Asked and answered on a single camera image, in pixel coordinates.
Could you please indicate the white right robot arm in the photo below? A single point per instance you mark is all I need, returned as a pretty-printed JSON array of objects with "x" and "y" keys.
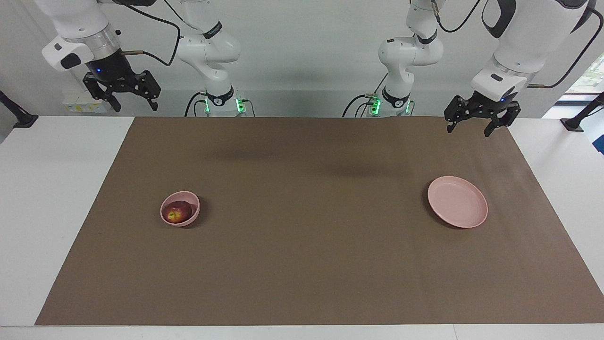
[{"x": 75, "y": 19}]

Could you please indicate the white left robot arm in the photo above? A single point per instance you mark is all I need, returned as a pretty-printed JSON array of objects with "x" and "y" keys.
[{"x": 519, "y": 38}]

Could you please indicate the brown table mat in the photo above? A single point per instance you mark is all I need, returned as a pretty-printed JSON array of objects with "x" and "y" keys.
[{"x": 302, "y": 264}]

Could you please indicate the pink bowl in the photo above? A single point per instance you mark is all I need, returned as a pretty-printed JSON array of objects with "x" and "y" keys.
[{"x": 188, "y": 218}]

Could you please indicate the blue object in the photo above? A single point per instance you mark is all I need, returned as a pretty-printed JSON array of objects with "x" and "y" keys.
[{"x": 600, "y": 144}]

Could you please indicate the black camera stand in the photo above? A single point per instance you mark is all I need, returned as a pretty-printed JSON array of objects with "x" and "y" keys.
[
  {"x": 578, "y": 122},
  {"x": 21, "y": 118}
]

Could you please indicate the red apple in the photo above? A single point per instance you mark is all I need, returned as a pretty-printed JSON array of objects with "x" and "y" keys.
[{"x": 178, "y": 210}]

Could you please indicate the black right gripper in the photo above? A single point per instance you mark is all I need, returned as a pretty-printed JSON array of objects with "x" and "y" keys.
[{"x": 113, "y": 71}]

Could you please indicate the pink plate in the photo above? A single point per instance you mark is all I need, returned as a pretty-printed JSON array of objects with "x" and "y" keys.
[{"x": 457, "y": 200}]

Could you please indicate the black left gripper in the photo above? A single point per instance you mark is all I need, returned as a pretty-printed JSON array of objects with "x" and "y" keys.
[{"x": 488, "y": 105}]

